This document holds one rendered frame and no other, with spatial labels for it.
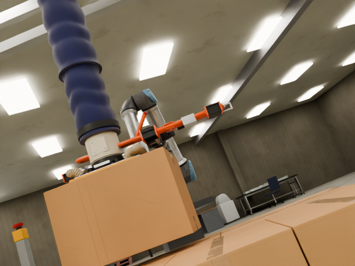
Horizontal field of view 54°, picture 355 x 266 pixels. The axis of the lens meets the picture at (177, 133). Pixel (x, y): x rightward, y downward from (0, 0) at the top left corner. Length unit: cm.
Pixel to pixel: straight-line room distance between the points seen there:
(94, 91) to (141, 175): 54
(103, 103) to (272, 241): 120
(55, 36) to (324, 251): 165
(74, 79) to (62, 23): 34
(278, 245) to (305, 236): 7
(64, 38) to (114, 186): 86
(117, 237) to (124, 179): 25
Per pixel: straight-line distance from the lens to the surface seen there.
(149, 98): 237
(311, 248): 95
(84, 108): 182
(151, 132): 175
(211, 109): 176
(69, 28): 202
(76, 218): 167
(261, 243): 93
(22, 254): 256
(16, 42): 438
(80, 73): 190
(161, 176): 155
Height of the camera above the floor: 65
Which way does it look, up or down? 14 degrees up
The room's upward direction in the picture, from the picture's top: 22 degrees counter-clockwise
